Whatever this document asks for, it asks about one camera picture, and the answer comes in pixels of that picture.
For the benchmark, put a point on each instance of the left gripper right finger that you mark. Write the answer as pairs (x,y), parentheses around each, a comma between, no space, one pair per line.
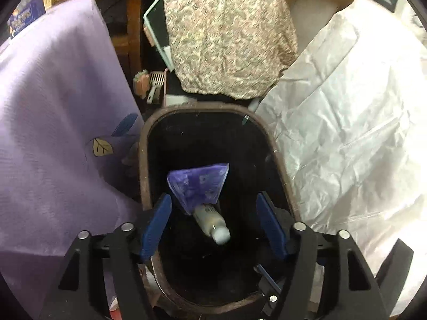
(350,290)

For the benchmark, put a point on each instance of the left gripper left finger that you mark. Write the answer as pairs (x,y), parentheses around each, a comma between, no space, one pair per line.
(79,289)

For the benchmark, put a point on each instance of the purple floral tablecloth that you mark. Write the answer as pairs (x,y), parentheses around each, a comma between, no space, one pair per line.
(69,132)

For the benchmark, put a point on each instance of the white medicine bottle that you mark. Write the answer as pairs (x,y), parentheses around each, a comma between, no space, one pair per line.
(212,223)

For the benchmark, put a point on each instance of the wooden counter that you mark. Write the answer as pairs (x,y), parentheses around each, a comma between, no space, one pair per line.
(310,16)

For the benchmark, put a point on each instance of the floral cloth covered stool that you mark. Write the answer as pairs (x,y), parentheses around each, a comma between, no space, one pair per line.
(236,48)

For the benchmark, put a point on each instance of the white plastic sheet cover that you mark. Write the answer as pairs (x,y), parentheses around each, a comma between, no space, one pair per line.
(349,117)

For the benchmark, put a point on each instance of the purple plastic bag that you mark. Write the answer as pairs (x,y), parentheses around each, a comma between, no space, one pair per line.
(198,186)

